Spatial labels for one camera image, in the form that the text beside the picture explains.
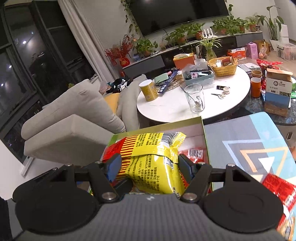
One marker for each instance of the red white carton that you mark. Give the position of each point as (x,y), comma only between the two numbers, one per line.
(238,54)

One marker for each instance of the spider plant in glass vase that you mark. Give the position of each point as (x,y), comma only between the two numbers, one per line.
(211,53)

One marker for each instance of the green cardboard box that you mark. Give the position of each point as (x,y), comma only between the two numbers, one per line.
(206,148)

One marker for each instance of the grey blue plastic tray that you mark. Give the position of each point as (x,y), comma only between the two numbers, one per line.
(198,80)

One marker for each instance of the glass cup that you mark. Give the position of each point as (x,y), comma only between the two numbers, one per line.
(194,92)

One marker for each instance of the wall television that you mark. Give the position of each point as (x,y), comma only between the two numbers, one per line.
(180,14)

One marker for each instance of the short brown cup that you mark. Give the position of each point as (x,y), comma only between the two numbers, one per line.
(256,73)

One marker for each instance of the white picket ornament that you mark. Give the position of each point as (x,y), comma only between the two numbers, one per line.
(208,32)

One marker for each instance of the cardboard box with blue label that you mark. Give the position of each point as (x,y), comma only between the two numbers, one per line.
(276,102)

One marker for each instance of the hanging green vine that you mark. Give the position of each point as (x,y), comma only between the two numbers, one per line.
(229,8)
(130,18)

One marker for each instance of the tall leafy plant white pot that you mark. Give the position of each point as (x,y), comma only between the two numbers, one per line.
(272,25)

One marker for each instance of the large red snack packet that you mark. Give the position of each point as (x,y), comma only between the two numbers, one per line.
(279,192)

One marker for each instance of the mint green case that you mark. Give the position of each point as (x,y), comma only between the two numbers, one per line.
(161,78)

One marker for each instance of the white appliance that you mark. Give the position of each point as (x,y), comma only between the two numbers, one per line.
(284,33)

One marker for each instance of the yellow cushion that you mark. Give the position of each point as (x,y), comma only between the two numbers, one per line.
(112,102)

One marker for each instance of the yellow woven basket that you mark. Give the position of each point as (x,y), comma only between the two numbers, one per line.
(223,70)

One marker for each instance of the red snack bags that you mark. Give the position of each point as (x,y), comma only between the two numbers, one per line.
(268,63)

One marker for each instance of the grey sofa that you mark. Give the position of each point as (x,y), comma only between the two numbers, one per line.
(69,129)

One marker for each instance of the dark clothes pile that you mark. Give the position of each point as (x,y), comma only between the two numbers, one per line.
(118,85)

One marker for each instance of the black lip balm tube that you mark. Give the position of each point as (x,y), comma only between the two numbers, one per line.
(220,87)

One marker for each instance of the dark marble table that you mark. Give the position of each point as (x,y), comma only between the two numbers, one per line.
(256,106)

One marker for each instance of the clear bag of fruit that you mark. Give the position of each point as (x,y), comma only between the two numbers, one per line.
(263,54)

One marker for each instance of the white round table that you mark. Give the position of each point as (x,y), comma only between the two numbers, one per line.
(166,106)

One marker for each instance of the orange box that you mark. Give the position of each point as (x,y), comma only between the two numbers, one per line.
(183,62)

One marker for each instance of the white tape roll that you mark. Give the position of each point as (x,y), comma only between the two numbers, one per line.
(226,90)

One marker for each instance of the potted green plant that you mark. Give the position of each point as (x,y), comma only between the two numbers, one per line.
(222,26)
(197,31)
(240,24)
(180,36)
(252,23)
(145,47)

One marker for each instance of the grey television cabinet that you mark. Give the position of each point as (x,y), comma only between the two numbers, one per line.
(143,64)

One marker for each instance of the red berry branches in vase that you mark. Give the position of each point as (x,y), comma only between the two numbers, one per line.
(120,49)

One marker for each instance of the black framed glass door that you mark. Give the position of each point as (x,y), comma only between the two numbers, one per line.
(34,58)

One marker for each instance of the small scissors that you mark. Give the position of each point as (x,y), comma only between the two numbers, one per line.
(219,95)

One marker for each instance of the blue grey patterned table mat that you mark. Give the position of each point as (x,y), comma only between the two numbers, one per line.
(242,129)

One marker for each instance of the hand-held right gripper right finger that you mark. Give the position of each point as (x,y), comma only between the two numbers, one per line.
(186,166)

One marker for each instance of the pink box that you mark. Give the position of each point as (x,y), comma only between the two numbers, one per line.
(252,51)

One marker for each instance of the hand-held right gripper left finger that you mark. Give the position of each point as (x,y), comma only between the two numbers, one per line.
(113,166)

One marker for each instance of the clear plastic storage box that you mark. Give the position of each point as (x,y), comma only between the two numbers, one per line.
(288,52)

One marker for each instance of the metal spoon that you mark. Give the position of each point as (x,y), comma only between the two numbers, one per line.
(192,99)

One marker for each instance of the tall orange cup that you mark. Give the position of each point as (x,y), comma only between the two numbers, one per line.
(255,88)

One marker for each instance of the white curtain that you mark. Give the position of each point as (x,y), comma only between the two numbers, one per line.
(76,23)

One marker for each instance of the brown carton box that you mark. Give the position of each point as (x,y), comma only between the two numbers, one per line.
(261,44)

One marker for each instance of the yellow can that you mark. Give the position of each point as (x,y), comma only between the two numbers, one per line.
(149,91)

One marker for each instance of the dark blue long packet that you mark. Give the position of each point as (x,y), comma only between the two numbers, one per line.
(165,88)

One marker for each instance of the yellow red striped snack packet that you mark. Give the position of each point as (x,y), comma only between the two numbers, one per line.
(150,162)

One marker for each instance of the small red white snack packet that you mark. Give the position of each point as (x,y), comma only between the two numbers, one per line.
(193,153)

